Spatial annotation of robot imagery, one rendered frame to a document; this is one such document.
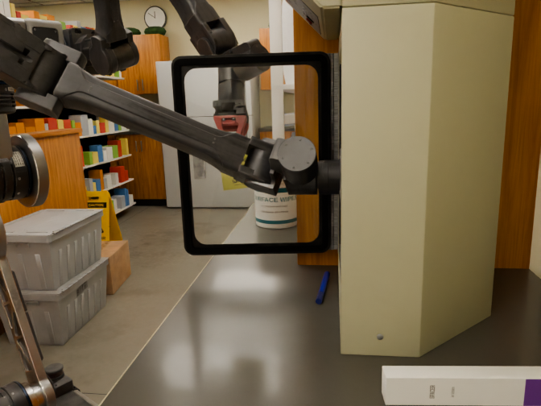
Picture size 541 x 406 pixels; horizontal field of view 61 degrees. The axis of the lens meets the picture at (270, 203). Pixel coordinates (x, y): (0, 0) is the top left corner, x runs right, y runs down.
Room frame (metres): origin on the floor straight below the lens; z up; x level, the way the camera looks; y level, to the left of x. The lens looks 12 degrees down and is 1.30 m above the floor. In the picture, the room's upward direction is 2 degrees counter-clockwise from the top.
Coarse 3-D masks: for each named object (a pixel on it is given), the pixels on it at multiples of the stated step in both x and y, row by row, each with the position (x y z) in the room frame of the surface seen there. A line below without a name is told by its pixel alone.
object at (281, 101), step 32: (192, 96) 0.92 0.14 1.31; (224, 96) 0.92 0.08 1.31; (256, 96) 0.91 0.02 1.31; (288, 96) 0.91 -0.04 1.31; (224, 128) 0.92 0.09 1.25; (256, 128) 0.91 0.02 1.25; (288, 128) 0.91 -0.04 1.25; (192, 160) 0.92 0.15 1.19; (192, 192) 0.92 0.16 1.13; (224, 192) 0.92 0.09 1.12; (256, 192) 0.92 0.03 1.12; (224, 224) 0.92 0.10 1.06; (256, 224) 0.92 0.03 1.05; (288, 224) 0.91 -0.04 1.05
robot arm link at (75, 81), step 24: (72, 48) 0.77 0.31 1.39; (72, 72) 0.75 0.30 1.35; (24, 96) 0.73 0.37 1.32; (48, 96) 0.74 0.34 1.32; (72, 96) 0.74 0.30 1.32; (96, 96) 0.74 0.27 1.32; (120, 96) 0.75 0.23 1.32; (120, 120) 0.75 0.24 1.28; (144, 120) 0.75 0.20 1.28; (168, 120) 0.75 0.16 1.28; (192, 120) 0.76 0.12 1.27; (168, 144) 0.78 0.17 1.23; (192, 144) 0.75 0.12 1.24; (216, 144) 0.75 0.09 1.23; (240, 144) 0.76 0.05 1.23; (264, 144) 0.77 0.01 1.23; (240, 168) 0.75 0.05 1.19; (264, 168) 0.75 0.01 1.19
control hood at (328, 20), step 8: (304, 0) 0.68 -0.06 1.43; (312, 0) 0.61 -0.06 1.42; (320, 0) 0.61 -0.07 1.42; (328, 0) 0.61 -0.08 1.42; (336, 0) 0.60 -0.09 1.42; (312, 8) 0.68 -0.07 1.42; (320, 8) 0.62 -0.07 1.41; (328, 8) 0.61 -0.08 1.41; (336, 8) 0.61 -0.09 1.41; (320, 16) 0.68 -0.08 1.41; (328, 16) 0.66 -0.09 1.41; (336, 16) 0.67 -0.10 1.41; (320, 24) 0.76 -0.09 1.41; (328, 24) 0.73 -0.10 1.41; (336, 24) 0.74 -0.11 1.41; (320, 32) 0.87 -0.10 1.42; (328, 32) 0.82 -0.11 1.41; (336, 32) 0.82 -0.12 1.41
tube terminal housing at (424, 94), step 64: (384, 0) 0.60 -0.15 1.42; (448, 0) 0.61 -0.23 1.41; (512, 0) 0.70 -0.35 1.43; (384, 64) 0.60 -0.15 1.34; (448, 64) 0.61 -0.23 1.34; (384, 128) 0.60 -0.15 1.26; (448, 128) 0.62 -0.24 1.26; (384, 192) 0.60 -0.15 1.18; (448, 192) 0.62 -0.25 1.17; (384, 256) 0.60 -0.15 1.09; (448, 256) 0.63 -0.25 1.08; (384, 320) 0.60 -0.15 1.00; (448, 320) 0.63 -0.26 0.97
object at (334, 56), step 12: (336, 60) 0.92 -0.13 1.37; (336, 72) 0.92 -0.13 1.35; (336, 84) 0.92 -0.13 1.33; (336, 96) 0.92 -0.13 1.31; (336, 108) 0.92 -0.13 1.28; (336, 120) 0.92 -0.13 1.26; (336, 132) 0.92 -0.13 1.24; (336, 144) 0.92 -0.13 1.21; (336, 156) 0.92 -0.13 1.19; (336, 204) 0.92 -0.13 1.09; (336, 216) 0.92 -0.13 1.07; (336, 228) 0.92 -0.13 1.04; (336, 240) 0.92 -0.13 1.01
